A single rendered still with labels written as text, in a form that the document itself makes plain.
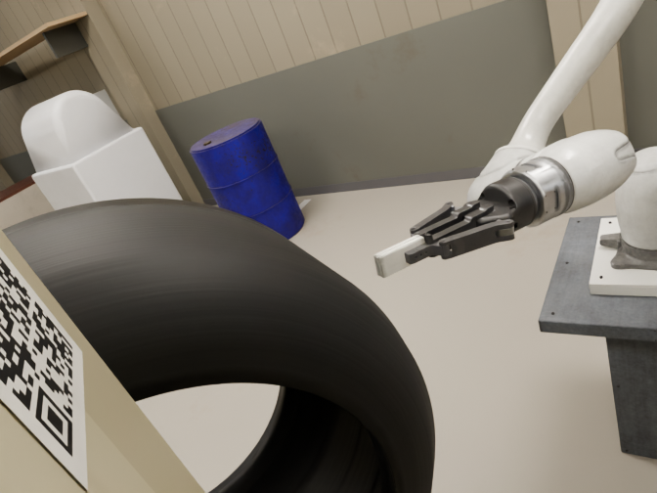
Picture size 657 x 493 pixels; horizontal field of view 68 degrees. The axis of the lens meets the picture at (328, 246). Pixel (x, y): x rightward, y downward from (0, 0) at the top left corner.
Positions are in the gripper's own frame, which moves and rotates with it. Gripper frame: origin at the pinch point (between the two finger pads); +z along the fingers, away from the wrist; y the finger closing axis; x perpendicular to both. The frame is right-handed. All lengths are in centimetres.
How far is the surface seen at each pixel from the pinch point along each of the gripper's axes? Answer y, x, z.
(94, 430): 35, -19, 32
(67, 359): 32.4, -20.8, 31.8
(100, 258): 12.7, -17.7, 31.1
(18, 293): 32, -23, 32
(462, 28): -208, -5, -194
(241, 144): -292, 33, -60
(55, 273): 13.1, -18.0, 34.0
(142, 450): 32.2, -15.9, 31.2
